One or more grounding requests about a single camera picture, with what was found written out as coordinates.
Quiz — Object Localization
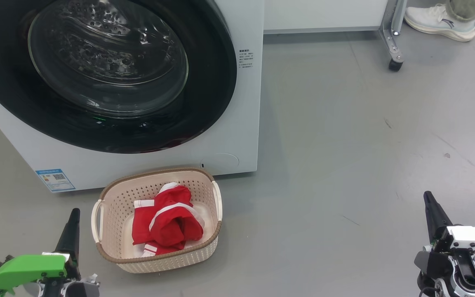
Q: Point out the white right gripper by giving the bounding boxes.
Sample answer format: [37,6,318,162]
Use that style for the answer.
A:
[414,191,475,285]

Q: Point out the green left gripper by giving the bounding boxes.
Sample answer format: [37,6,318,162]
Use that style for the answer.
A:
[0,208,82,296]

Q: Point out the red and white garment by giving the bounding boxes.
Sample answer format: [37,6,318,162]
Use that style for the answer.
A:
[132,182,205,257]

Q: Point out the black glass washer door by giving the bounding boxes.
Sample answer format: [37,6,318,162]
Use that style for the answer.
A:
[0,0,238,154]

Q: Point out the cream perforated laundry basket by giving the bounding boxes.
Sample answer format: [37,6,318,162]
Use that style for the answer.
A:
[91,167,223,273]

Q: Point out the white front-load washing machine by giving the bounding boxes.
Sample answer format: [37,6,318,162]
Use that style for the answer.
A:
[0,0,265,193]

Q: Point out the blue energy label sticker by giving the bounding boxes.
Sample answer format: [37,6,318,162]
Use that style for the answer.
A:
[35,168,76,193]

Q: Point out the metal panel leg with caster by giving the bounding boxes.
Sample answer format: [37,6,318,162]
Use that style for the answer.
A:
[379,0,408,72]

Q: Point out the white sneaker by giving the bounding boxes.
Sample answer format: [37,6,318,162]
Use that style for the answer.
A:
[404,4,475,42]

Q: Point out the grey-green trouser leg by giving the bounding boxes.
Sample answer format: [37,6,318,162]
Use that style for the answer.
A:
[445,0,475,21]

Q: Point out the white partition panel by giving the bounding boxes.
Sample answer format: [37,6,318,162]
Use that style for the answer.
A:
[263,0,388,34]

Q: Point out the small printed text label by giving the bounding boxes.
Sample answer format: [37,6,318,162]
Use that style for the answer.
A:
[239,49,254,69]

